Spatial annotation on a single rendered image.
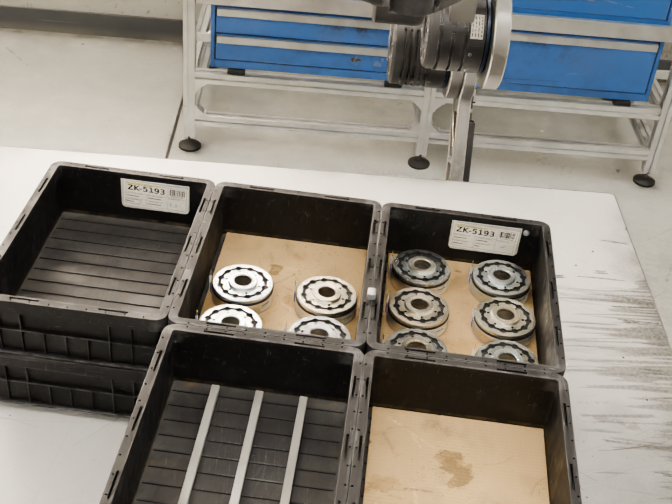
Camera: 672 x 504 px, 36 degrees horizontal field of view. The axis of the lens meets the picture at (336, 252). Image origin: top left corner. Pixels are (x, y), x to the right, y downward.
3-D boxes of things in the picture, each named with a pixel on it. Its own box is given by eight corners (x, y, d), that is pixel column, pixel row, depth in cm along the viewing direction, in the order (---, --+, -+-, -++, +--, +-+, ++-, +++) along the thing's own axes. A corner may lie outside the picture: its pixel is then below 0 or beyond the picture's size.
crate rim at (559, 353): (381, 211, 187) (382, 200, 186) (547, 232, 186) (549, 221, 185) (363, 359, 155) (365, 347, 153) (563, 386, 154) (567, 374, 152)
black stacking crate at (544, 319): (376, 255, 193) (383, 204, 186) (535, 275, 192) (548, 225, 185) (358, 405, 161) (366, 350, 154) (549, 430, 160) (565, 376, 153)
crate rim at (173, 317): (217, 191, 188) (217, 180, 187) (381, 211, 187) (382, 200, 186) (165, 333, 156) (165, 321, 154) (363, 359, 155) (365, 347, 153)
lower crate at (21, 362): (62, 260, 201) (58, 209, 194) (215, 280, 200) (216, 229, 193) (-14, 405, 169) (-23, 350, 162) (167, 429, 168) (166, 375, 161)
